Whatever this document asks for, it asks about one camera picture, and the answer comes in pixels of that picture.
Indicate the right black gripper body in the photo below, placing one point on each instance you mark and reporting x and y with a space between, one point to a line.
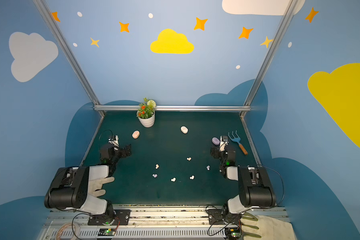
217 151

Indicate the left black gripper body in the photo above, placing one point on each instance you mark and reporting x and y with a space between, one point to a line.
121 151

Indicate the purple earbud charging case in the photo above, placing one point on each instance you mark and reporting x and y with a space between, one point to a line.
215 141

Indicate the white earbud charging case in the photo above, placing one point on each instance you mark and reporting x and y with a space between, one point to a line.
184 130

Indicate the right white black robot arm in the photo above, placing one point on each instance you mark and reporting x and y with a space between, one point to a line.
254 188

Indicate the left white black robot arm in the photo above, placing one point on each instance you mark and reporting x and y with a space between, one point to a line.
80 189

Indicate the pink earbud charging case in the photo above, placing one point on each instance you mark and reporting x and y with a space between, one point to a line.
136 134

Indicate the white glove on table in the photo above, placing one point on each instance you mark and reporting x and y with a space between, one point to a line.
95 186

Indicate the potted plant white pot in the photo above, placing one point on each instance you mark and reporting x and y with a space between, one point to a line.
146 113

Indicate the left green circuit board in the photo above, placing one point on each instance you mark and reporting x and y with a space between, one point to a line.
106 232

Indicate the green circuit board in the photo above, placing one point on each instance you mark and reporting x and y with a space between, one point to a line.
106 232
232 233

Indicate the right green circuit board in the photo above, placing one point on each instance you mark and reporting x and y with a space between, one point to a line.
232 233

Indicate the green white gardening glove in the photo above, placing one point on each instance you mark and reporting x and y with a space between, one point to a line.
258 227

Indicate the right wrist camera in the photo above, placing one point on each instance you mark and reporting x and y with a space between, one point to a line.
224 141

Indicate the blue garden fork wooden handle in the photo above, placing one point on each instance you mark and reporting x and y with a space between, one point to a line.
236 138

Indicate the aluminium back frame bar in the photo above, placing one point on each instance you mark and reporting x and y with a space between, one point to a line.
114 108

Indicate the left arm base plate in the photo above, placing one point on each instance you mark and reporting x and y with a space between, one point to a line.
119 217

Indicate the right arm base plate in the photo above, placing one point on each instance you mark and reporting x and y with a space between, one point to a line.
222 217

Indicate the aluminium front rail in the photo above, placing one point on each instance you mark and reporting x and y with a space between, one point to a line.
148 222

